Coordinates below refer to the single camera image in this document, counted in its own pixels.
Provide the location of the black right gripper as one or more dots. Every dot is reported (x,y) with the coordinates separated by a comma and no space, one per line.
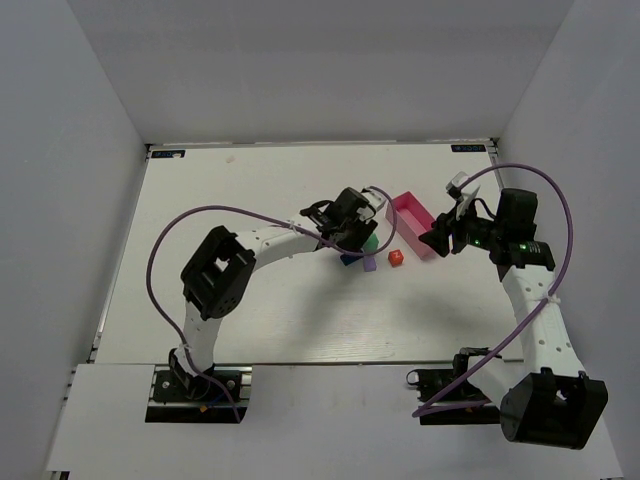
(447,230)

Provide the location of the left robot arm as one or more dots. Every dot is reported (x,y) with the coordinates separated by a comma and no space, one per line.
(217,275)

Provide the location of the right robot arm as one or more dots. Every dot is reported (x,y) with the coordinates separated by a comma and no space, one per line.
(550,400)

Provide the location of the red orange wood cube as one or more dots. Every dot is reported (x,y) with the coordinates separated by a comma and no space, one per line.
(396,258)

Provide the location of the right blue table label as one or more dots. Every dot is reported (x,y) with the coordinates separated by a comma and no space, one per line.
(468,148)

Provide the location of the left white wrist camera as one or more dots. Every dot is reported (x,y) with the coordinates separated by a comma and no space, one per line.
(375,202)

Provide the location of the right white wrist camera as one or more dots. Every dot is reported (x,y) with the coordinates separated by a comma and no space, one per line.
(463,191)

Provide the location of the blue table label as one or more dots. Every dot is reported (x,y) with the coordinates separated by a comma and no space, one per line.
(468,148)
(167,154)

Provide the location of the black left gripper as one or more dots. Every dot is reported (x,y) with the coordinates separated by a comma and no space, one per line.
(357,236)

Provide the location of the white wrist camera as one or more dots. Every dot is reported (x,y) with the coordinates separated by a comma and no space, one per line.
(375,202)
(463,191)

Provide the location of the pink plastic box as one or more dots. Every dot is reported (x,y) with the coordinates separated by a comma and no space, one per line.
(412,221)

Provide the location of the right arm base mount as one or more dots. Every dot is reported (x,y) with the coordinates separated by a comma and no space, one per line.
(465,405)

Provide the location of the left blue table label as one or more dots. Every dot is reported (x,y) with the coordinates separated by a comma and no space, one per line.
(167,154)

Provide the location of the small lilac wood block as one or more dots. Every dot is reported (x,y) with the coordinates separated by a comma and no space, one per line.
(369,264)

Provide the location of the dark blue wood block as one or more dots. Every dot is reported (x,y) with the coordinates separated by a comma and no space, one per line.
(347,260)

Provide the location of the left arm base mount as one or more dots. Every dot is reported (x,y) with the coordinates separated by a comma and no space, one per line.
(169,401)

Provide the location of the green hospital wood block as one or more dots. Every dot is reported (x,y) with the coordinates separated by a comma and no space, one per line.
(371,244)

